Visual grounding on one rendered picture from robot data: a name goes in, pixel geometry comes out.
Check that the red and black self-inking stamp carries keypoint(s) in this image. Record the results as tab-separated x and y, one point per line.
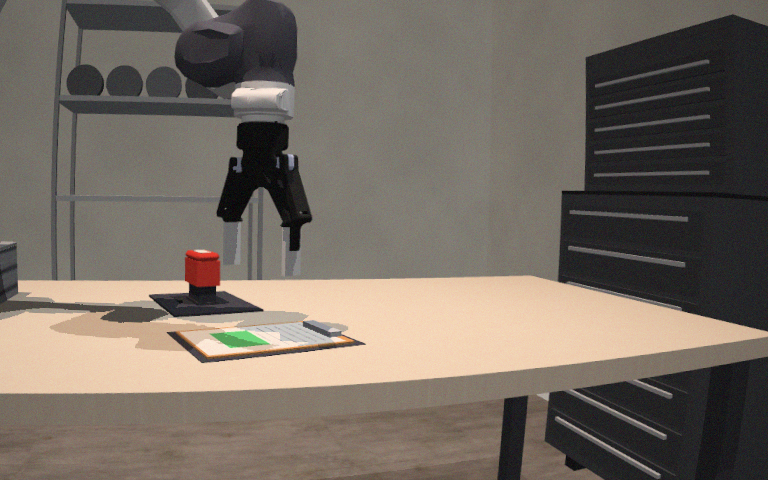
202	272

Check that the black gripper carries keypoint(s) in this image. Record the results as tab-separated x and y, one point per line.
261	143

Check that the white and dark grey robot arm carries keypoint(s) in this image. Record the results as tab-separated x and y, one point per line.
252	49

